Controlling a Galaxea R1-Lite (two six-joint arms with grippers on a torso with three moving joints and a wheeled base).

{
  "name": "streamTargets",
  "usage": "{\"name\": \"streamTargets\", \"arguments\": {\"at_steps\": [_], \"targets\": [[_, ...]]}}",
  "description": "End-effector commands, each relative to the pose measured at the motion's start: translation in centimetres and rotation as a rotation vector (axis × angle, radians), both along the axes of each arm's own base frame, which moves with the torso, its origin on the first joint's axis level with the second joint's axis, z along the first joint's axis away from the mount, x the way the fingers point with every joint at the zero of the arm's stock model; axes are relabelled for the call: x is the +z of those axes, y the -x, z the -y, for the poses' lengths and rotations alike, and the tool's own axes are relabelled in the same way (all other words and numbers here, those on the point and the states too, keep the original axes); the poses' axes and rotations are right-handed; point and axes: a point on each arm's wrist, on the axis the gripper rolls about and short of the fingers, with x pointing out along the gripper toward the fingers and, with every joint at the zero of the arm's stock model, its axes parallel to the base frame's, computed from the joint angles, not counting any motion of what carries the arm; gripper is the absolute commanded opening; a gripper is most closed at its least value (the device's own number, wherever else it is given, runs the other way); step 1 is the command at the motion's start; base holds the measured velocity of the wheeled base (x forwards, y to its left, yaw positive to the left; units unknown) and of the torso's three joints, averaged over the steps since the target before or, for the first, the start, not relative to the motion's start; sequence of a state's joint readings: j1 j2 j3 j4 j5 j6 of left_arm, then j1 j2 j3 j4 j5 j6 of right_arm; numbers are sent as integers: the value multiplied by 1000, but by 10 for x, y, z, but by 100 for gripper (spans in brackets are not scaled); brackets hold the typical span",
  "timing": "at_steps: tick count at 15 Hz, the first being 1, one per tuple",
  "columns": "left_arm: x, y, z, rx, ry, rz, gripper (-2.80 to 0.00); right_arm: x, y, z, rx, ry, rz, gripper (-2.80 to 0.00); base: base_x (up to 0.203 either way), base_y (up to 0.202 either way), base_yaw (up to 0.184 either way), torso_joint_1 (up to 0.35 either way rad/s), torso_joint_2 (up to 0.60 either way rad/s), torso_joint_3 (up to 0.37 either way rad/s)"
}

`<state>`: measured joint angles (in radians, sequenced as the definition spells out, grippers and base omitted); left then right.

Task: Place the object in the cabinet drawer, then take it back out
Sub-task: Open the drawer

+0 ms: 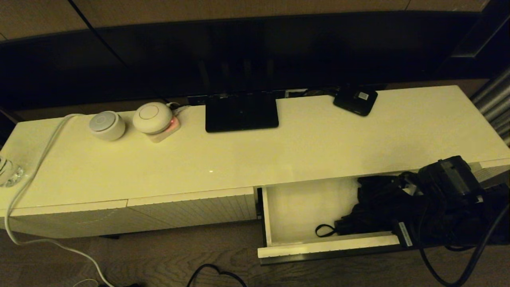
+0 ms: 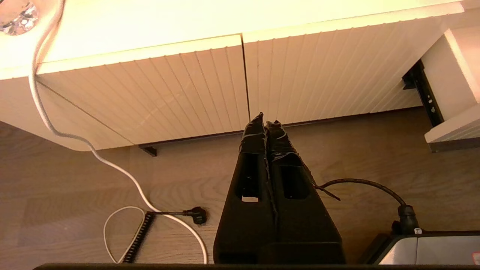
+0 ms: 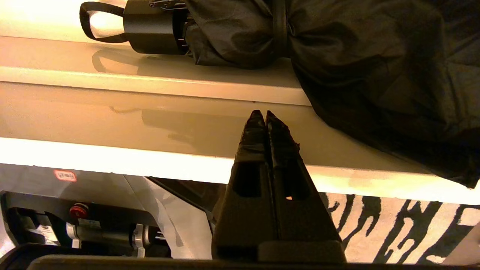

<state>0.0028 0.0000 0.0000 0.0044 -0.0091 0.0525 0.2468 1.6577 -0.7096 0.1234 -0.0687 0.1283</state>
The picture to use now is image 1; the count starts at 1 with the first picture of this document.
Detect grey curtain folds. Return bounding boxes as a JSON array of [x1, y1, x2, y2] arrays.
[[470, 67, 510, 146]]

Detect black flat television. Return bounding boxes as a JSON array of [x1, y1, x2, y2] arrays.
[[0, 9, 510, 111]]

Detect white round speaker grey top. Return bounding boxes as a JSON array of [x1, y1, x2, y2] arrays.
[[89, 111, 126, 142]]

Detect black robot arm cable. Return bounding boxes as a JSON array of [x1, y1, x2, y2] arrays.
[[418, 201, 510, 287]]

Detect white power cable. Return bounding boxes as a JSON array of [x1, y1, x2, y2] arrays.
[[5, 114, 116, 287]]

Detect black set-top box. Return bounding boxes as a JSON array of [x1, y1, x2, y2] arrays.
[[333, 85, 379, 117]]

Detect clear glass object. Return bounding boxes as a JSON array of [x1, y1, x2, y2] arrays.
[[0, 157, 25, 188]]

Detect tangled black cables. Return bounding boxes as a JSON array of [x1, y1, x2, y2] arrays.
[[284, 87, 338, 98]]

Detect black television base plate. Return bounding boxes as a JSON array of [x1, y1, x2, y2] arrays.
[[205, 92, 279, 133]]

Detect white power strip red light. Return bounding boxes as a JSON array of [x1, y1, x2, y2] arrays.
[[146, 115, 182, 144]]

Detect white ribbed cabinet door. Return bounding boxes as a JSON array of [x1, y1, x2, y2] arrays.
[[127, 187, 257, 232]]

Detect white ribbed drawer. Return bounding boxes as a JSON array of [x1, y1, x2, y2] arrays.
[[257, 169, 510, 266]]

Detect black floor cable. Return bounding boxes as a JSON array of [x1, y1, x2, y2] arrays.
[[187, 263, 247, 287]]

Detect narrow white ribbed door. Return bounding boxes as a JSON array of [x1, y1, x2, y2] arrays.
[[470, 159, 510, 185]]

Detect white plain cabinet panel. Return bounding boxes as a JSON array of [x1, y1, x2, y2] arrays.
[[0, 200, 128, 240]]

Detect white TV cabinet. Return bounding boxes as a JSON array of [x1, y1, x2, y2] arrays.
[[0, 85, 510, 240]]

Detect white domed round device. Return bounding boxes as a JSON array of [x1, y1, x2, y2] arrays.
[[132, 102, 174, 135]]

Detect black folding umbrella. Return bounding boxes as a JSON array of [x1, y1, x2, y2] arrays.
[[315, 175, 425, 239]]

